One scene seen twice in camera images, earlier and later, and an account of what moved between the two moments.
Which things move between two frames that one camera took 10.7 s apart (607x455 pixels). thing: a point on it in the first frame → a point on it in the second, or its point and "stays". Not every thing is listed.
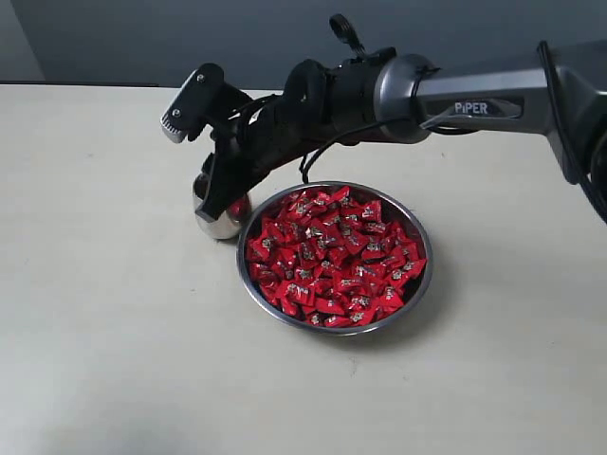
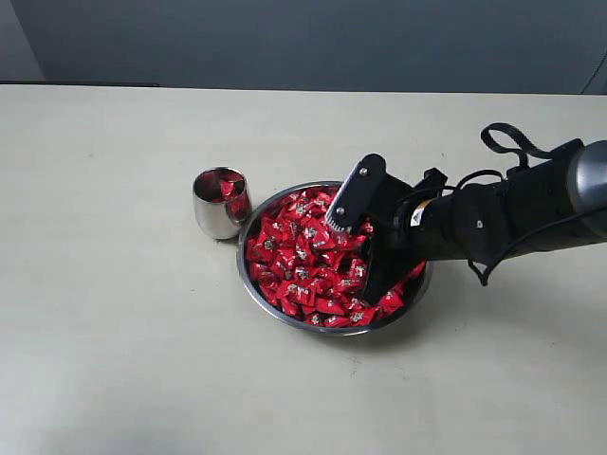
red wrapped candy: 267,244 stays
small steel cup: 231,220 stays
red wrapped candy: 391,299 stays
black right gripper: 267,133 → 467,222
